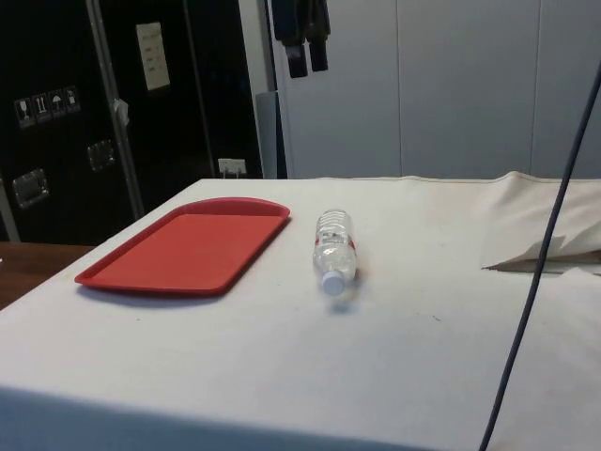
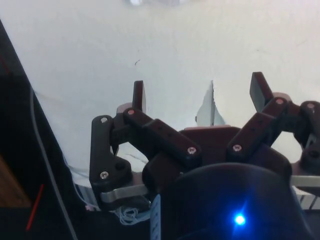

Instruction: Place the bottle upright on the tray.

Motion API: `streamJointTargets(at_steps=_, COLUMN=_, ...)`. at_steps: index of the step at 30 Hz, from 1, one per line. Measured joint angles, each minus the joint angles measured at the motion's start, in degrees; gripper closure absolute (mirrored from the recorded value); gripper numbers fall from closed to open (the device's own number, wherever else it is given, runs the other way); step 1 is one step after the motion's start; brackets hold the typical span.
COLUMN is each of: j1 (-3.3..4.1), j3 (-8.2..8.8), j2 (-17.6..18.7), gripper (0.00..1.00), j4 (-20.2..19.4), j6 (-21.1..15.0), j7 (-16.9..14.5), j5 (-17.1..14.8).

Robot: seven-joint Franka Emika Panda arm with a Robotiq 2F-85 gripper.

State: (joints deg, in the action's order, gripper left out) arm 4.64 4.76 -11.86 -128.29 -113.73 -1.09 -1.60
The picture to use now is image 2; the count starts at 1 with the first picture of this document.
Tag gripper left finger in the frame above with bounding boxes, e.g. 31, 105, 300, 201
89, 80, 203, 193

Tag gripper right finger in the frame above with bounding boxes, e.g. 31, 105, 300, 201
225, 71, 320, 174

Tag grey cable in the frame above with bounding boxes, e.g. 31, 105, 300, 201
29, 88, 77, 240

